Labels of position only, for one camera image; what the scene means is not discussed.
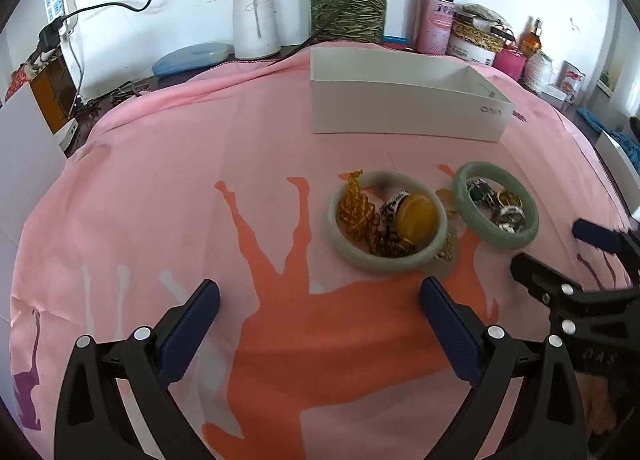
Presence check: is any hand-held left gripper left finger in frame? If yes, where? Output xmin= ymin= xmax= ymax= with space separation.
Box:
xmin=52 ymin=279 xmax=222 ymax=460

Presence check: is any amber bead ornament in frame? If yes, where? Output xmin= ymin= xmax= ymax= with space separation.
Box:
xmin=339 ymin=170 xmax=379 ymax=243

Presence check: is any green stone ring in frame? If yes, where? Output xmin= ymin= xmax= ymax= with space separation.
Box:
xmin=467 ymin=180 xmax=494 ymax=204

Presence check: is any amber spray bottle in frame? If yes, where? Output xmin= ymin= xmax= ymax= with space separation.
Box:
xmin=520 ymin=17 xmax=545 ymax=59

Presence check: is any white thread spool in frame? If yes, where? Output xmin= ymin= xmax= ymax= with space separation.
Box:
xmin=232 ymin=0 xmax=282 ymax=60

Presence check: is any blue knitted cloth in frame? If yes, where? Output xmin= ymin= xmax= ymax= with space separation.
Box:
xmin=577 ymin=107 xmax=640 ymax=177

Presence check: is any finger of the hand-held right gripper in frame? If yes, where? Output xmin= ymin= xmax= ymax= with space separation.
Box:
xmin=574 ymin=218 xmax=640 ymax=286
xmin=510 ymin=252 xmax=640 ymax=337

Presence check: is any amber pendant silver frame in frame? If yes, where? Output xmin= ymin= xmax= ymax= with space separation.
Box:
xmin=395 ymin=193 xmax=437 ymax=245

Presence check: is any white thread ball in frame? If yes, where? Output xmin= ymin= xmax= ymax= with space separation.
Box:
xmin=525 ymin=51 xmax=553 ymax=96

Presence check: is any pink cylindrical can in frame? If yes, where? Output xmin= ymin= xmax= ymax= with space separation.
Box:
xmin=415 ymin=0 xmax=456 ymax=55

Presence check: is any green jade bangle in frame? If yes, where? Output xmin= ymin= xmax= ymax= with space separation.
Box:
xmin=452 ymin=161 xmax=541 ymax=251

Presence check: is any dark metal ornament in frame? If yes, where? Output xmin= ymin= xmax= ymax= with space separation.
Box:
xmin=109 ymin=80 xmax=151 ymax=104

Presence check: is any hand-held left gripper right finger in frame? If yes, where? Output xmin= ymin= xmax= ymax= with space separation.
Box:
xmin=419 ymin=276 xmax=590 ymax=460

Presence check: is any red and white can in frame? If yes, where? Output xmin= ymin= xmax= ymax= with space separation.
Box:
xmin=559 ymin=61 xmax=587 ymax=103

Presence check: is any flat white carton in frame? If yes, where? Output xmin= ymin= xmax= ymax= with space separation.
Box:
xmin=542 ymin=85 xmax=576 ymax=109

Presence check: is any white box with dark edge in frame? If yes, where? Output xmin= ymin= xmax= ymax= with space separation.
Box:
xmin=597 ymin=132 xmax=640 ymax=221

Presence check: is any pink round container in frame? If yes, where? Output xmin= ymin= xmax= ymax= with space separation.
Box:
xmin=492 ymin=47 xmax=528 ymax=81

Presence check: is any blue oval case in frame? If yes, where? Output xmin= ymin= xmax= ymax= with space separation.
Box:
xmin=151 ymin=41 xmax=236 ymax=77

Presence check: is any white cardboard box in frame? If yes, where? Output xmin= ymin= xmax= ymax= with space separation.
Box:
xmin=309 ymin=47 xmax=516 ymax=143

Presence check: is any silver rings cluster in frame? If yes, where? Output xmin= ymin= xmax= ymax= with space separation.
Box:
xmin=492 ymin=206 xmax=527 ymax=234

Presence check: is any pale grey jade bangle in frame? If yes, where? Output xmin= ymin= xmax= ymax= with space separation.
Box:
xmin=327 ymin=171 xmax=449 ymax=271

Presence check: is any pink printed cloth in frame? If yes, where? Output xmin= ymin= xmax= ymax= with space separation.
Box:
xmin=7 ymin=42 xmax=637 ymax=460

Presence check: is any person's right forearm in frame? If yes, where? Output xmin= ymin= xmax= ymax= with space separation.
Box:
xmin=575 ymin=372 xmax=622 ymax=448

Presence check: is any silver patterned bracelet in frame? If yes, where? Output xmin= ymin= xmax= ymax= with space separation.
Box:
xmin=376 ymin=190 xmax=413 ymax=257

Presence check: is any white round woven tin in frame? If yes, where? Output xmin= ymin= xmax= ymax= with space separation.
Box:
xmin=446 ymin=20 xmax=501 ymax=66

